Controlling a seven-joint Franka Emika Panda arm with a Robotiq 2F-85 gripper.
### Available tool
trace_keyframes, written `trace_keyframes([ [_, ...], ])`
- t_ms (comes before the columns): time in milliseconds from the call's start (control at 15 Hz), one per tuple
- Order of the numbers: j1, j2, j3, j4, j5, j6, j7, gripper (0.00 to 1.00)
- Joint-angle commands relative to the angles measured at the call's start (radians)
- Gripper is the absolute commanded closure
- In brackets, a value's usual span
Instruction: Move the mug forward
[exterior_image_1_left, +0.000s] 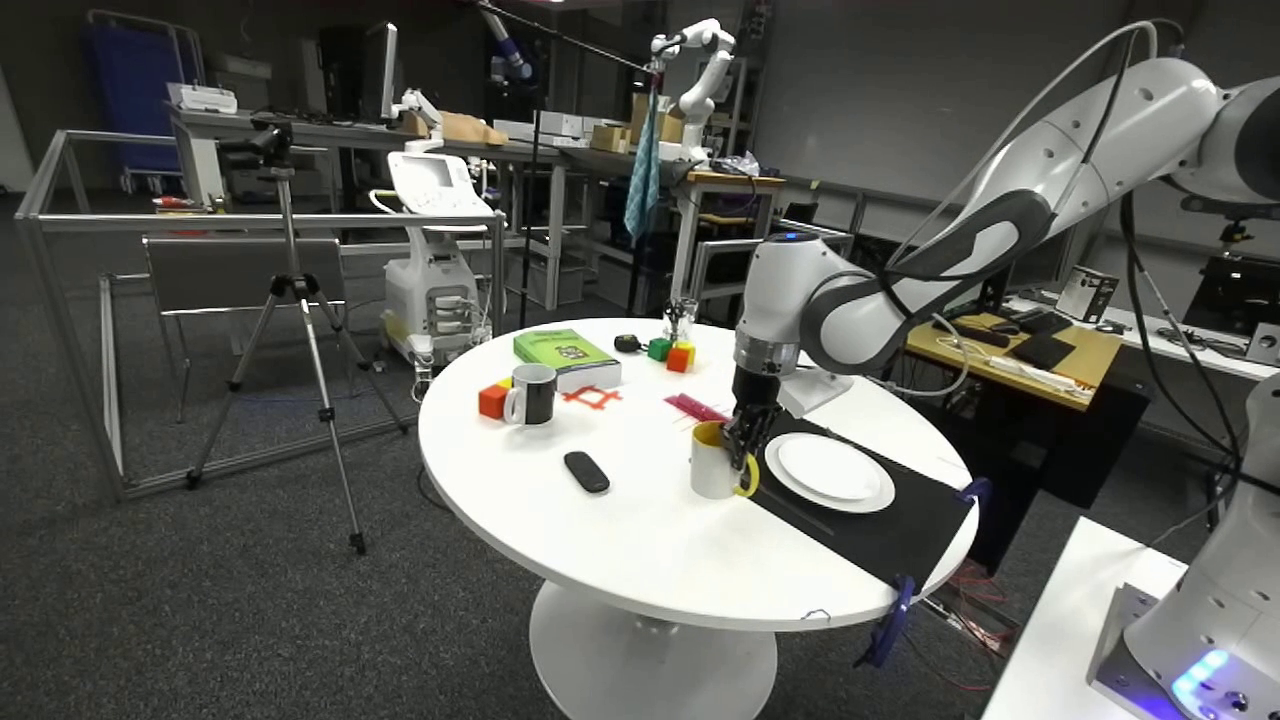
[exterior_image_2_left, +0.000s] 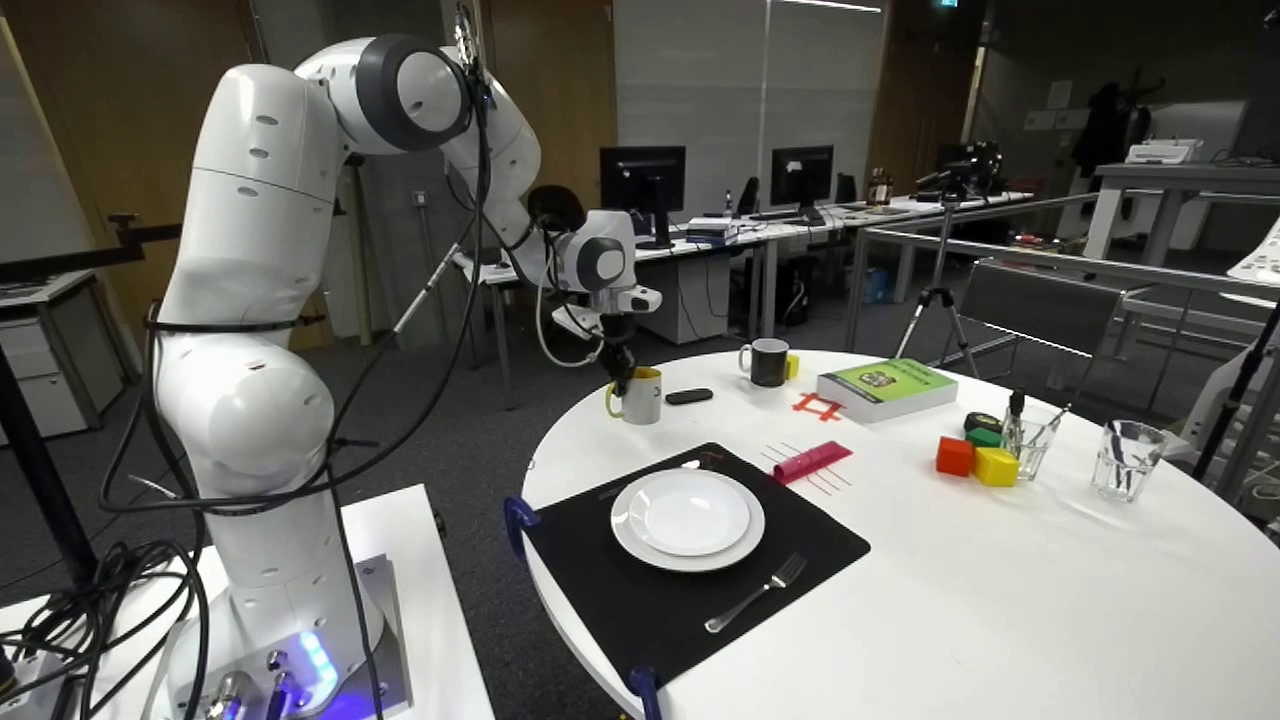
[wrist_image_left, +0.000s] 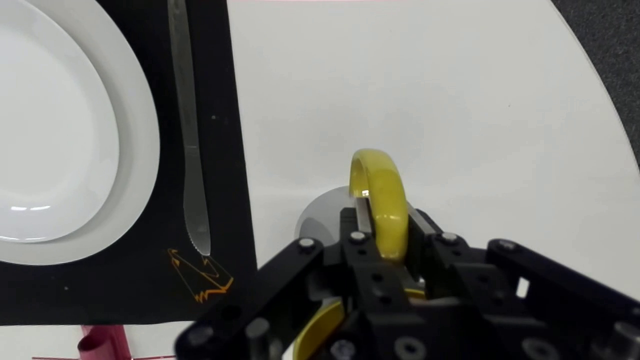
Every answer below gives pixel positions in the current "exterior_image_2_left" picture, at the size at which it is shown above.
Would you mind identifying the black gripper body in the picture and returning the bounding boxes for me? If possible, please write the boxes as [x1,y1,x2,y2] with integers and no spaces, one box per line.
[589,308,648,368]

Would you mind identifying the white mug yellow inside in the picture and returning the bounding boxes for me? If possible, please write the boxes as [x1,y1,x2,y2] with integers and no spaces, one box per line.
[602,366,670,428]

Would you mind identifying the black mug white band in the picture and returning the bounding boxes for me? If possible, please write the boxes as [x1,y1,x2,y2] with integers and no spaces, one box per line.
[735,337,797,394]

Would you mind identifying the white plate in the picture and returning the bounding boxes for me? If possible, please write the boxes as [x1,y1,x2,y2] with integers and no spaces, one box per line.
[609,464,772,575]

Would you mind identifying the black computer monitor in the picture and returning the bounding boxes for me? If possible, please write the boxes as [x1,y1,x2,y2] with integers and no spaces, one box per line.
[596,142,693,251]
[770,142,841,225]

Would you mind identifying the long office desk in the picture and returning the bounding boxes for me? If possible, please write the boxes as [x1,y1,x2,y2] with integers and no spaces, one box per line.
[648,189,1041,344]

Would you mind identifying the blue tape strip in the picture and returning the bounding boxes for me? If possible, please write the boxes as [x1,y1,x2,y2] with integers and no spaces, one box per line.
[625,666,670,720]
[501,494,542,555]

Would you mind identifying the black placemat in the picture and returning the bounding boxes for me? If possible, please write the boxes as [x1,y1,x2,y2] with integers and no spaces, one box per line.
[513,442,878,693]

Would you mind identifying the green book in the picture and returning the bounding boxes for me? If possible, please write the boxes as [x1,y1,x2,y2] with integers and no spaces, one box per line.
[813,358,966,428]

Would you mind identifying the red cube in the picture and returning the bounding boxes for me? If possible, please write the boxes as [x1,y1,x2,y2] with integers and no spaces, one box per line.
[933,431,982,479]

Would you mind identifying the yellow cube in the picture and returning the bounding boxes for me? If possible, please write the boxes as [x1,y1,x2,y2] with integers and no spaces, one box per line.
[973,445,1023,494]

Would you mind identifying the glass with pens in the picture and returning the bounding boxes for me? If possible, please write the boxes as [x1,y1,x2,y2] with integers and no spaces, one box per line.
[1005,394,1071,485]

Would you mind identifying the grey chair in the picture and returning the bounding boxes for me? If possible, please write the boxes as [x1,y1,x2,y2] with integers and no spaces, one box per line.
[950,257,1129,405]

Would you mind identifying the clear drinking glass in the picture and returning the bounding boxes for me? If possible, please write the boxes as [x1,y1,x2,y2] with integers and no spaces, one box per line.
[1087,416,1169,507]

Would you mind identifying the dark tripod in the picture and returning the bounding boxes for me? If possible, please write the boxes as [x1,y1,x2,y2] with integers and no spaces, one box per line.
[1187,295,1280,487]

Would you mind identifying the easel board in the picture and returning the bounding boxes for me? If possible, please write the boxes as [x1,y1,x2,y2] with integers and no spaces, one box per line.
[0,16,149,445]

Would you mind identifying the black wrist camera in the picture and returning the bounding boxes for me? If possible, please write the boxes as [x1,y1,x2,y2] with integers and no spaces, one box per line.
[526,182,592,239]

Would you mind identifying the red frame piece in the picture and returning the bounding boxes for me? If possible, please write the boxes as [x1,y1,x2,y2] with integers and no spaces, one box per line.
[789,390,847,428]

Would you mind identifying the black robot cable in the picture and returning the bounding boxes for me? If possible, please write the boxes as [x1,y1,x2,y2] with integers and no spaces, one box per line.
[95,14,574,720]

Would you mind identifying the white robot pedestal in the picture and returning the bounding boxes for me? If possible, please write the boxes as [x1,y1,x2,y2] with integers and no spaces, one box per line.
[0,479,495,720]

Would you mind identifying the camera tripod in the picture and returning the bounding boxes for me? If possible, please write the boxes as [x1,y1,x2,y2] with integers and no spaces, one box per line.
[889,184,996,368]

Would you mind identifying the black camera on tripod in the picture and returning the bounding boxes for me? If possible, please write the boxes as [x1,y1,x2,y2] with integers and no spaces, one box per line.
[915,135,1012,197]

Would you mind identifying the grey metal railing frame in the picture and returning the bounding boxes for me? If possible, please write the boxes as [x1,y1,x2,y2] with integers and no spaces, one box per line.
[846,189,1280,405]

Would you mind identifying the black floor cable bundle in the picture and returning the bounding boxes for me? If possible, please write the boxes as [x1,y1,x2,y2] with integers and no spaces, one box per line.
[0,540,203,720]

